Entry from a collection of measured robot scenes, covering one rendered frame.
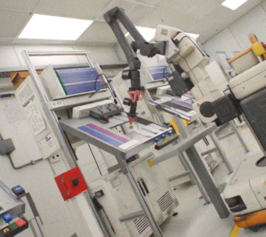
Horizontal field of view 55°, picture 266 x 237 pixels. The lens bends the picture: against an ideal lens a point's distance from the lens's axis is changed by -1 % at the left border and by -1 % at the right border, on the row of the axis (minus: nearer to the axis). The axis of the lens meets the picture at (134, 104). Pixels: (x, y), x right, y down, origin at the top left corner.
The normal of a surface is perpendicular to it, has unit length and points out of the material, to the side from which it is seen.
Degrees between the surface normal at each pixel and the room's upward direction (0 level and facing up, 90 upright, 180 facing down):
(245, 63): 92
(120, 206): 90
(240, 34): 90
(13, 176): 90
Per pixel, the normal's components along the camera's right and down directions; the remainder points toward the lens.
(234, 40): -0.58, 0.17
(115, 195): 0.68, -0.44
